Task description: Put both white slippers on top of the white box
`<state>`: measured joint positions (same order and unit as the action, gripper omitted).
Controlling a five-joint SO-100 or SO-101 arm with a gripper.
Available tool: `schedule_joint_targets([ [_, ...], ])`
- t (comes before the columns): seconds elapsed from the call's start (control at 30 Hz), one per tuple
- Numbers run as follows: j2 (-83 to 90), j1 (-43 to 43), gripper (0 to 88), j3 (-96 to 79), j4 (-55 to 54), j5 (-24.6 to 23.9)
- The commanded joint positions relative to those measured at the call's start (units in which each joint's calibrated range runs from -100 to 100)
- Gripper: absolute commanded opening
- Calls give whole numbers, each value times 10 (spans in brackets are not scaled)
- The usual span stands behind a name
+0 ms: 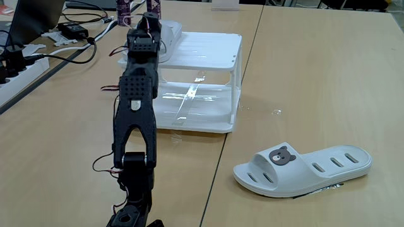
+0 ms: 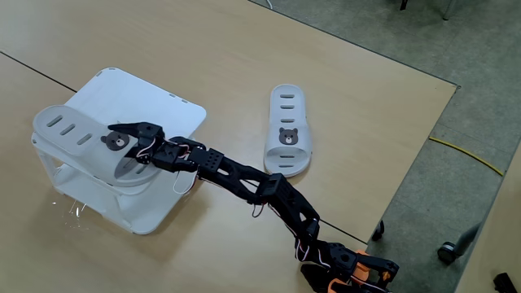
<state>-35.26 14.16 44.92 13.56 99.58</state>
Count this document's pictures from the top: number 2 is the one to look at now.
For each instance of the white plastic box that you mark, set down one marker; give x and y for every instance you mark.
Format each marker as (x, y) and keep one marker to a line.
(163, 110)

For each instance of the white bear slipper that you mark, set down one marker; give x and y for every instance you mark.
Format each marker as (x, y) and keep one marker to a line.
(287, 114)
(102, 163)

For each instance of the black floor object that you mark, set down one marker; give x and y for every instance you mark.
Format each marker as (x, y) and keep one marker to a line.
(504, 282)

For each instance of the grey chair caster leg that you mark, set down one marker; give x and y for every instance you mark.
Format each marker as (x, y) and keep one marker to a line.
(447, 252)

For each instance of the black table caster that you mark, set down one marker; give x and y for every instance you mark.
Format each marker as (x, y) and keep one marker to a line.
(377, 231)

